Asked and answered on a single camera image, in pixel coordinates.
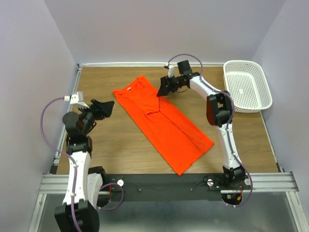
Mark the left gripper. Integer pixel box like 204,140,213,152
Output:
78,98,114,134

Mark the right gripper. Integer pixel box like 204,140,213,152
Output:
156,75,183,97

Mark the orange t-shirt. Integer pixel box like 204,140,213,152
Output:
112,75,214,175

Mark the white perforated basket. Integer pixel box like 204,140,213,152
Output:
223,60,273,113

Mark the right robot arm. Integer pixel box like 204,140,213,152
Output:
157,60,246,189

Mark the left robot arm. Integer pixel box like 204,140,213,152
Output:
54,99,114,232

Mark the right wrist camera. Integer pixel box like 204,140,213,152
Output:
164,62,175,78

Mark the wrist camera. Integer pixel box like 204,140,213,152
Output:
63,91,89,109
164,62,175,78

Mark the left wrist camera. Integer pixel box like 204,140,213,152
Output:
63,91,89,109

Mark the aluminium left rail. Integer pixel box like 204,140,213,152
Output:
49,67,83,174

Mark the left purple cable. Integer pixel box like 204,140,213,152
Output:
40,96,125,232

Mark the aluminium front rail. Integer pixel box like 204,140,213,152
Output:
39,173,299,194

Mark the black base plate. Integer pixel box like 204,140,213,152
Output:
106,173,251,202

